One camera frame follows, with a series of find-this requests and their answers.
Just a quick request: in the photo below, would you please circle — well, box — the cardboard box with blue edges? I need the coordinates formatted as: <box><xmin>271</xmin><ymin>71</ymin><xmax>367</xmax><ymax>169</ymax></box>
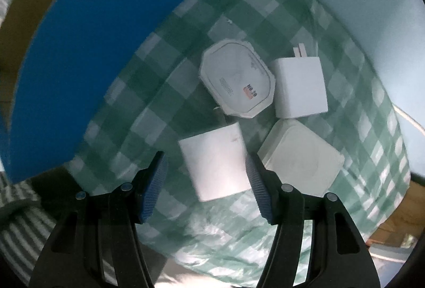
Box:
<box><xmin>0</xmin><ymin>0</ymin><xmax>218</xmax><ymax>184</ymax></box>

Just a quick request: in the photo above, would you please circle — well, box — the cream rectangular case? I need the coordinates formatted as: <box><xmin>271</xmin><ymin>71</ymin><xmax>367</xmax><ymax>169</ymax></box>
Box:
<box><xmin>257</xmin><ymin>118</ymin><xmax>346</xmax><ymax>198</ymax></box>

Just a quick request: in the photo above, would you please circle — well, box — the wooden rack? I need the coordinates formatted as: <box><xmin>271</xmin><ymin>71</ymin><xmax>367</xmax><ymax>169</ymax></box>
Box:
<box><xmin>368</xmin><ymin>172</ymin><xmax>425</xmax><ymax>249</ymax></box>

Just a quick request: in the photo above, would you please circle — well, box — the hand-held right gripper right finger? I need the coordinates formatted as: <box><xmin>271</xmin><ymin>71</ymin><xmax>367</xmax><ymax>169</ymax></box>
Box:
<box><xmin>245</xmin><ymin>153</ymin><xmax>381</xmax><ymax>288</ymax></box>

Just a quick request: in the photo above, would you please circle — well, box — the white octagonal device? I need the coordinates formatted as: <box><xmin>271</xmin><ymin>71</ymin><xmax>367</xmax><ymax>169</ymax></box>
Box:
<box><xmin>199</xmin><ymin>39</ymin><xmax>277</xmax><ymax>118</ymax></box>

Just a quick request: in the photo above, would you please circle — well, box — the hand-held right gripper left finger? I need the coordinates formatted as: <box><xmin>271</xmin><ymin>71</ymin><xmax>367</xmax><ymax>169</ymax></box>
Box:
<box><xmin>30</xmin><ymin>151</ymin><xmax>170</xmax><ymax>288</ymax></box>

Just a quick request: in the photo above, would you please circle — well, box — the person's striped clothing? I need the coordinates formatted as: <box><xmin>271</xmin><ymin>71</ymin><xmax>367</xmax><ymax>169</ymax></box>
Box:
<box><xmin>0</xmin><ymin>172</ymin><xmax>60</xmax><ymax>285</ymax></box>

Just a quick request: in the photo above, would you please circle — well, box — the green white checked cloth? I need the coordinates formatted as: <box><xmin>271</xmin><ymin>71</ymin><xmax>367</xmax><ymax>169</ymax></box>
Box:
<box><xmin>63</xmin><ymin>0</ymin><xmax>412</xmax><ymax>285</ymax></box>

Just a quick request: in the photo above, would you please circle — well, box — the white power cable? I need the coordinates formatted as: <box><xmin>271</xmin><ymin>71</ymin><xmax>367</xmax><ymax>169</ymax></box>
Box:
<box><xmin>393</xmin><ymin>105</ymin><xmax>425</xmax><ymax>136</ymax></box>

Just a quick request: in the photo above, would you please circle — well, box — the white square charger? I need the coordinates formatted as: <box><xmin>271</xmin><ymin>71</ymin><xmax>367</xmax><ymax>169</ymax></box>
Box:
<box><xmin>178</xmin><ymin>122</ymin><xmax>252</xmax><ymax>203</ymax></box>
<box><xmin>273</xmin><ymin>44</ymin><xmax>329</xmax><ymax>119</ymax></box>

